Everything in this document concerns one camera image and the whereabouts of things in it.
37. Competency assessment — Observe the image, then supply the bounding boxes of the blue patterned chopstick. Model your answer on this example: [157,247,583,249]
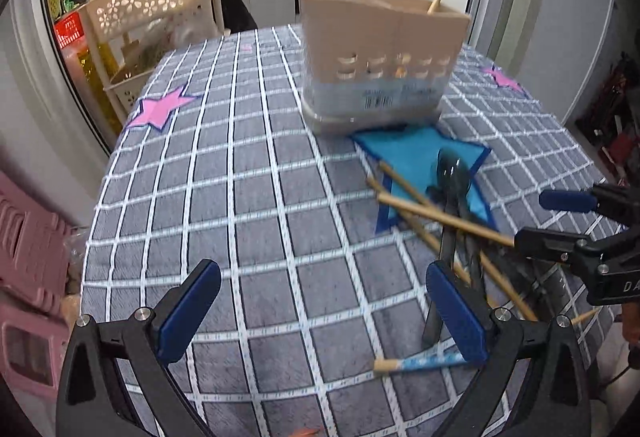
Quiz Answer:
[373,353,466,374]

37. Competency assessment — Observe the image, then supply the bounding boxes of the person's right hand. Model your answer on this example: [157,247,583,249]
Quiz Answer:
[622,303,640,370]

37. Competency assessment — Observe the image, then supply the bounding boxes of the pink plastic stool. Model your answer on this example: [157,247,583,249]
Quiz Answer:
[1,175,72,410]

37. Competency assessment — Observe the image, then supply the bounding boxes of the blue checkered tablecloth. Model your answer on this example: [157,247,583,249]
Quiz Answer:
[79,22,624,437]

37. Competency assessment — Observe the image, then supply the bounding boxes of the beige plastic utensil holder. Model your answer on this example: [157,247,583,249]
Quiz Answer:
[299,0,471,136]

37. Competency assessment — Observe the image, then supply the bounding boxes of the beige flower-cutout storage cart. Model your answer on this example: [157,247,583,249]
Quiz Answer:
[78,0,229,124]

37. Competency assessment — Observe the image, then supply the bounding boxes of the black cloth on cart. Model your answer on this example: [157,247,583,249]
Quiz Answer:
[220,0,257,34]

